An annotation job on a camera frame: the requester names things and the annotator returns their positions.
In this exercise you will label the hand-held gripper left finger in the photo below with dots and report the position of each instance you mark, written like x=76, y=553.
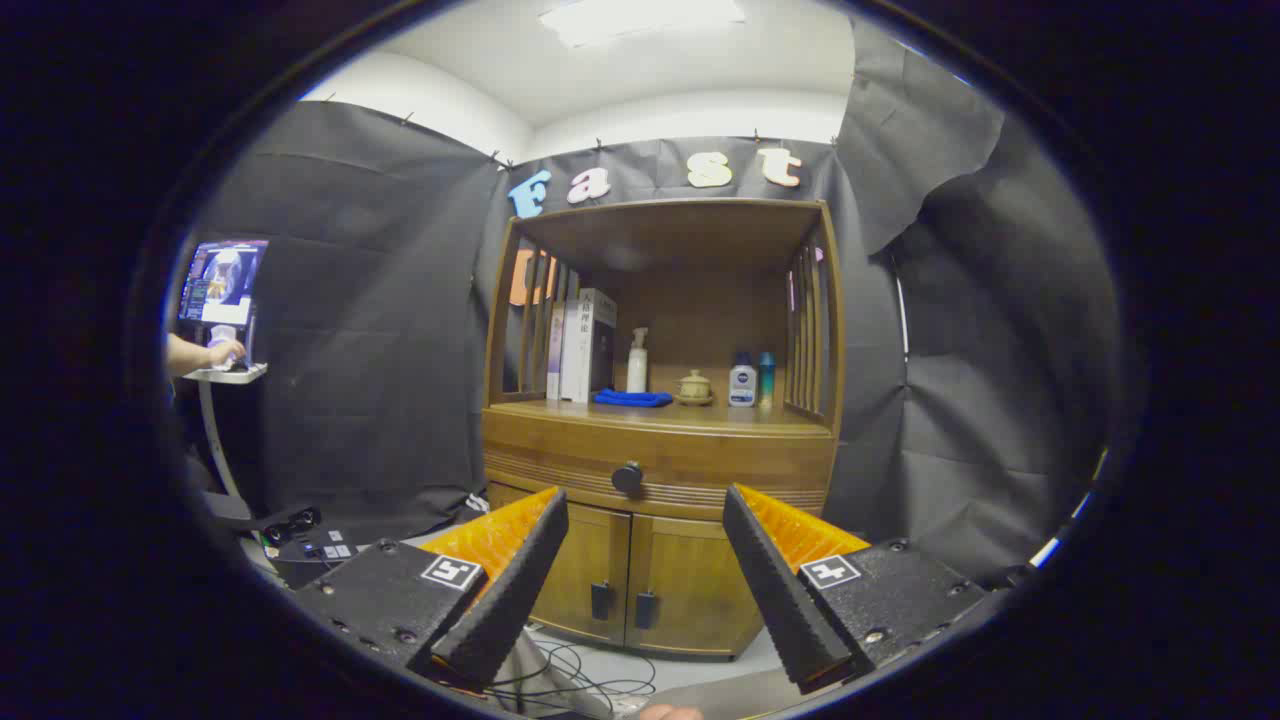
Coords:
x=520, y=570

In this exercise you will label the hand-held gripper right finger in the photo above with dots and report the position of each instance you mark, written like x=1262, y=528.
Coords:
x=775, y=590

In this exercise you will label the wooden drawer with black knob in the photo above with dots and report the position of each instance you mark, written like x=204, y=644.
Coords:
x=560, y=450

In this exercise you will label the wooden countertop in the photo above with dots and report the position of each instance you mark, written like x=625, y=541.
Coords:
x=700, y=415

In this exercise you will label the wooden cabinet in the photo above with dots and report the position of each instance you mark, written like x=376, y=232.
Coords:
x=680, y=230

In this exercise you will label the black box with white stickers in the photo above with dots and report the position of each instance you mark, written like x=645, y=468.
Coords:
x=315, y=560

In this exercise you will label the folded blue cloth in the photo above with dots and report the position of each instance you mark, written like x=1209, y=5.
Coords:
x=632, y=398

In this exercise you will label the white lotion bottle blue cap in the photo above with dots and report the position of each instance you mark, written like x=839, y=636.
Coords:
x=742, y=385

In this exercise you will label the teal spray bottle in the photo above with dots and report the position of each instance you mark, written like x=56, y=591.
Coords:
x=766, y=380

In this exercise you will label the thin pale purple book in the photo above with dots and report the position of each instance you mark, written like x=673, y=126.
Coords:
x=555, y=360

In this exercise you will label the beige lidded teacup with saucer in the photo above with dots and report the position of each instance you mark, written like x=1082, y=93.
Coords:
x=694, y=388

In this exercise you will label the thick white book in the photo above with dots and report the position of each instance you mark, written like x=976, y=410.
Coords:
x=580, y=350

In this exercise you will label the white pump bottle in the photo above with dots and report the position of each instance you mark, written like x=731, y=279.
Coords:
x=637, y=372

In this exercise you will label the black device with round lenses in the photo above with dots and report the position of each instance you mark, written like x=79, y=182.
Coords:
x=292, y=524

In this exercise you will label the white stand with tray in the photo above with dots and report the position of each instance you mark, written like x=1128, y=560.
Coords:
x=212, y=430

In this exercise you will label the computer monitor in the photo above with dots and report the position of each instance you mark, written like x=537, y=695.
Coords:
x=222, y=280

